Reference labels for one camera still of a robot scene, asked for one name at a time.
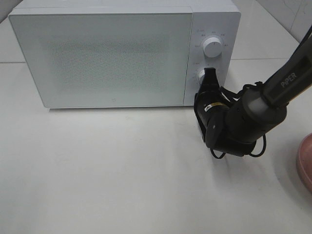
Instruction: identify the upper white power knob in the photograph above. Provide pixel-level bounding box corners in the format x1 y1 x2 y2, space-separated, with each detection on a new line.
202 35 223 58

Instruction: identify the lower white timer knob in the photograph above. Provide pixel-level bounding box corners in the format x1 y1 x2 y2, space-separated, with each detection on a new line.
196 69 205 86

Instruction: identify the pink round plate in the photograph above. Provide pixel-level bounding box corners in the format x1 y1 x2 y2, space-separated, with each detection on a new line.
296 134 312 193

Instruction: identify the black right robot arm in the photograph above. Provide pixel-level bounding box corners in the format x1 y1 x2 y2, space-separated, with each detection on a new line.
194 29 312 159

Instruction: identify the white microwave door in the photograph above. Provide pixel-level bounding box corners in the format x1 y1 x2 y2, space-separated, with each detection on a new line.
9 14 192 108

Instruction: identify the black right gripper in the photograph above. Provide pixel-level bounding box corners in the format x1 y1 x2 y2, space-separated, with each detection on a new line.
194 68 231 141

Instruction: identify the white microwave oven body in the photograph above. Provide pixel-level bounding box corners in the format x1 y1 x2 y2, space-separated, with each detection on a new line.
8 0 241 109

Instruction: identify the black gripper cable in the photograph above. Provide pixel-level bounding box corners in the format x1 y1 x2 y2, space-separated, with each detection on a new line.
209 82 266 159

